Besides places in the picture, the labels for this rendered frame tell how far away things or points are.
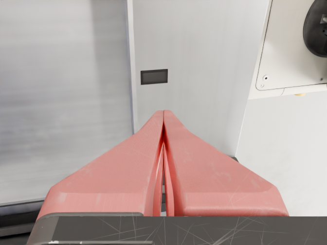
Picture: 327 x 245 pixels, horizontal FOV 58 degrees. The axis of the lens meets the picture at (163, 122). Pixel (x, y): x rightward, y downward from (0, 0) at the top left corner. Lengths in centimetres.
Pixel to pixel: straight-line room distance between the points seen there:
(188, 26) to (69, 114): 16
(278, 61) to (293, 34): 10
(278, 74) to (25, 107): 98
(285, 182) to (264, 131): 52
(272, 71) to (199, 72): 84
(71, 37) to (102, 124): 10
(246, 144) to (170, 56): 145
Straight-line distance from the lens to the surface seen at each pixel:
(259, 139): 175
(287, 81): 122
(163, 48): 31
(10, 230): 46
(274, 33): 109
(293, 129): 182
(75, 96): 33
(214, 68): 34
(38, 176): 40
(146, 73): 32
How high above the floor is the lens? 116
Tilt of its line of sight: 53 degrees down
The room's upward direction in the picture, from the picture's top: 162 degrees clockwise
